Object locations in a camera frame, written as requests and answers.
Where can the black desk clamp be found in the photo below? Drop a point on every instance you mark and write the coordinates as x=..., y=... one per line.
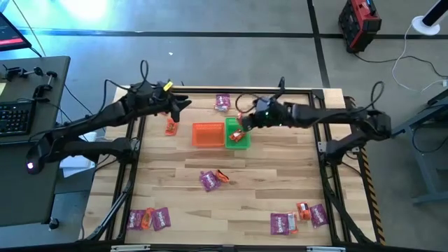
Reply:
x=17, y=73
x=43, y=89

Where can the grey metal table frame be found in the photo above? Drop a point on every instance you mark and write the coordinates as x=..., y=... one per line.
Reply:
x=425, y=164

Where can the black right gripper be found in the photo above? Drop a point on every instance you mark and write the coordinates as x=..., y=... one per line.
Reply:
x=269, y=113

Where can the black backlit keyboard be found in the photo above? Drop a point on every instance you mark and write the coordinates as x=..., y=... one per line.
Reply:
x=14, y=119

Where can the black aluminium table frame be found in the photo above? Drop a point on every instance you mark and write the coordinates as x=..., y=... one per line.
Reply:
x=210, y=90

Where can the orange plastic basket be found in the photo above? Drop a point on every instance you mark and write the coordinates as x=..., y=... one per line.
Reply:
x=208, y=134

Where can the purple Skittles candy pack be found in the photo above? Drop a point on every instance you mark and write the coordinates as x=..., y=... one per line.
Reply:
x=161, y=218
x=318, y=215
x=134, y=219
x=209, y=181
x=279, y=224
x=222, y=102

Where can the black desk foot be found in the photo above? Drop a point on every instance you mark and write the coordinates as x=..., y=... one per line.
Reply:
x=53, y=223

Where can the black computer monitor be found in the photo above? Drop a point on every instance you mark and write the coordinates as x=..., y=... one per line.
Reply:
x=10, y=35

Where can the white round stand with pole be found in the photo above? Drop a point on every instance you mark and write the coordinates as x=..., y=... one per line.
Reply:
x=425, y=25

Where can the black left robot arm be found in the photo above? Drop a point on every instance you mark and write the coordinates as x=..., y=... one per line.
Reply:
x=87, y=120

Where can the black computer mouse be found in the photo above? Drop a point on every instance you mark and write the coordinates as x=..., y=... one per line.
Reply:
x=33, y=166

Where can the red black power unit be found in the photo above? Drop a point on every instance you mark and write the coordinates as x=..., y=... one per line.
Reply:
x=358, y=26

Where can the yellow black hazard tape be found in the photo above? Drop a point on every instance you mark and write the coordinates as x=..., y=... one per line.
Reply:
x=373, y=196

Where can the dark grey desk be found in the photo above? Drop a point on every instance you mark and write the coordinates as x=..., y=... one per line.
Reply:
x=21, y=196

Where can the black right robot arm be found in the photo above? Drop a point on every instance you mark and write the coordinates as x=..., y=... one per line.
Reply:
x=332, y=117

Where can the small black post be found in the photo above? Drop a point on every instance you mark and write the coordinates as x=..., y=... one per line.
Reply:
x=281, y=83

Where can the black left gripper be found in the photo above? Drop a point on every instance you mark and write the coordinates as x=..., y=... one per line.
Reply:
x=157, y=98

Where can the green plastic basket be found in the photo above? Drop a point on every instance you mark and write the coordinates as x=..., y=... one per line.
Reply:
x=231, y=144

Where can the silver metal bracket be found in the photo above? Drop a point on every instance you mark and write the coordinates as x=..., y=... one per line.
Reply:
x=129, y=248
x=325, y=249

